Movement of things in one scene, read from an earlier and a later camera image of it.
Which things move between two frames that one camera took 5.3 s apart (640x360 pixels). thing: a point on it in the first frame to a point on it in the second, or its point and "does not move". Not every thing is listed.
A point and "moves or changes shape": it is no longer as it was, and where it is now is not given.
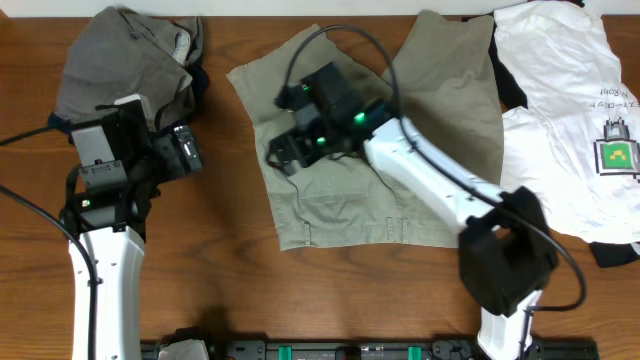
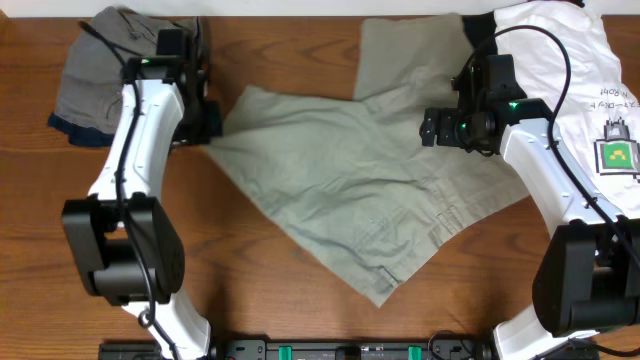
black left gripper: [174, 166] to [213, 129]
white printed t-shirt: [577, 143] does not move
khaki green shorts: [440, 78] moves or changes shape
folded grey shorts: [121, 52] does not move
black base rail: [248, 344] does not move
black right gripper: [295, 138] to [444, 135]
